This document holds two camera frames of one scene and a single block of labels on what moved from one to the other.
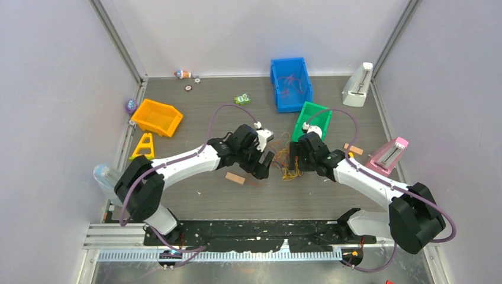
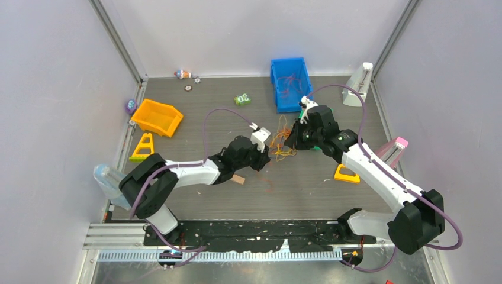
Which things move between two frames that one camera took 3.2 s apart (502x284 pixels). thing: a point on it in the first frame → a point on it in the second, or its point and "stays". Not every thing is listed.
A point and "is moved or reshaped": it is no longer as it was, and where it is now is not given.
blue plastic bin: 292,84 stays
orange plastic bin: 157,118 stays
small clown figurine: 182,74 stays
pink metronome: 385,160 stays
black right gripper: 296,150 → 293,141
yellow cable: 287,174 → 282,151
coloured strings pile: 280,158 is moved or reshaped
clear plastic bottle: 107,177 stays
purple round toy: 131,106 stays
